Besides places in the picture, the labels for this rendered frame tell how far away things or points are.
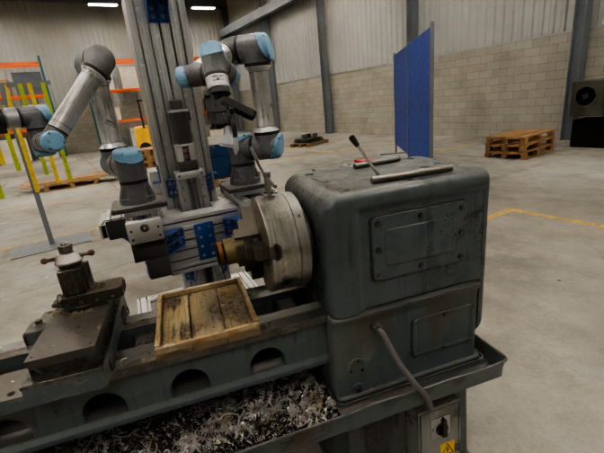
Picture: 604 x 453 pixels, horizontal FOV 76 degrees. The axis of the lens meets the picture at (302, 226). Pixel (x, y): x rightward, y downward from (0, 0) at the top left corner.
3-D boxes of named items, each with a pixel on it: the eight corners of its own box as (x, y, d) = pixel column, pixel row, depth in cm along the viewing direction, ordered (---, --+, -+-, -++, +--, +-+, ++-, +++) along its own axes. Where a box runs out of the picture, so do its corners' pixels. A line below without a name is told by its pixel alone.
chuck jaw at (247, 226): (266, 236, 130) (258, 205, 134) (268, 231, 126) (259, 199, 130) (234, 243, 127) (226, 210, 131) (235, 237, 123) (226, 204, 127)
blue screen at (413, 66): (379, 155, 981) (377, 55, 908) (412, 152, 971) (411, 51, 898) (404, 193, 593) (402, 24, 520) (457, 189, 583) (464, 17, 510)
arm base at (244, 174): (226, 182, 192) (223, 163, 189) (255, 177, 198) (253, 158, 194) (235, 187, 179) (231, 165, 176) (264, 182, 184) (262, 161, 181)
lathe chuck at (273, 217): (278, 259, 149) (270, 182, 136) (305, 304, 121) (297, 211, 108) (255, 263, 146) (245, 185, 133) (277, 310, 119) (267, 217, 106)
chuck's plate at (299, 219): (287, 257, 150) (279, 180, 137) (315, 301, 122) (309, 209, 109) (278, 259, 149) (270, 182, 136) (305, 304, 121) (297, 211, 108)
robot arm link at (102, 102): (113, 180, 167) (78, 43, 150) (102, 178, 177) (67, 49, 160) (140, 174, 175) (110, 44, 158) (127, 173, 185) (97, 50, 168)
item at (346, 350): (414, 391, 203) (413, 238, 176) (480, 466, 160) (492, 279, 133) (307, 427, 187) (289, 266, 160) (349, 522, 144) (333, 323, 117)
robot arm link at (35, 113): (56, 125, 152) (49, 102, 149) (23, 129, 144) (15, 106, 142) (50, 126, 157) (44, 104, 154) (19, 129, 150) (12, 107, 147)
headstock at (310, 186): (413, 238, 176) (413, 153, 164) (492, 279, 133) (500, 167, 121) (290, 265, 160) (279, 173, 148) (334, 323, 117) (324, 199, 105)
